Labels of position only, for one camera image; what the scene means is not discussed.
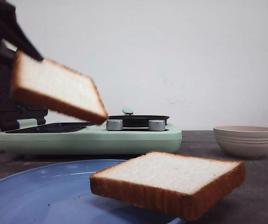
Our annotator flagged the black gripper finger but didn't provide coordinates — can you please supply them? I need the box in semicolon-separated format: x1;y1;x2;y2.
0;14;44;62

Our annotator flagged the right silver knob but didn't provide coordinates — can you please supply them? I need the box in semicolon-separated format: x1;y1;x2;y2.
148;119;165;132

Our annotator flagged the cream ribbed bowl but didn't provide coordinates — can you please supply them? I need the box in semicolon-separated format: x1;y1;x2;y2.
213;126;268;158

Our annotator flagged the blue plate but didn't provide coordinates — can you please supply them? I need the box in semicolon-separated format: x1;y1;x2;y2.
0;160;184;224

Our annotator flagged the left silver knob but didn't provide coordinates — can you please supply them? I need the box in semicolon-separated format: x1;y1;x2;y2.
106;119;123;131

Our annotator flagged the white bread slice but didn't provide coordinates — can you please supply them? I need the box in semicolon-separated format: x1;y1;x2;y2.
10;50;108;125
89;151;246;221

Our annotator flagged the black frying pan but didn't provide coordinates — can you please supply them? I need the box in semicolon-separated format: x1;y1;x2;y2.
109;107;170;128

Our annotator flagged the silver knob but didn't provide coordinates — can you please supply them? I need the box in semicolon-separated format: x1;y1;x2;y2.
148;119;165;132
106;119;123;131

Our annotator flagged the mint green breakfast maker base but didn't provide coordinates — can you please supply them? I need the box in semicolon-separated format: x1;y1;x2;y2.
0;122;182;156

